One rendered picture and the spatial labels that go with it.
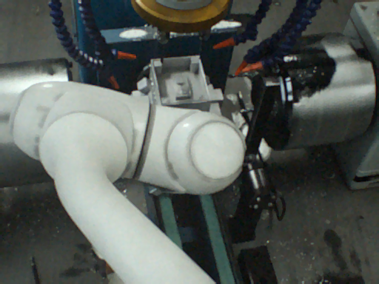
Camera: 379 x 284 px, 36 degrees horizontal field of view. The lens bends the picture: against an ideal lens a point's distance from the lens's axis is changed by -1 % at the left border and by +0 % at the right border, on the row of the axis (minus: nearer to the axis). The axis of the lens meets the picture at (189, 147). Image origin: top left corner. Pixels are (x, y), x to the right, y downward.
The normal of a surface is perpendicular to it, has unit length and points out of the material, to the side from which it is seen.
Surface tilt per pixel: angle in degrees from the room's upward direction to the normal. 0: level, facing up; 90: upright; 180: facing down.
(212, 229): 0
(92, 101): 23
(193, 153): 33
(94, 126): 18
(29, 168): 81
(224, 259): 0
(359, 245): 0
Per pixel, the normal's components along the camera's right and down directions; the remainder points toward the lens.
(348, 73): 0.17, -0.18
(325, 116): 0.23, 0.51
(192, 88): 0.09, -0.56
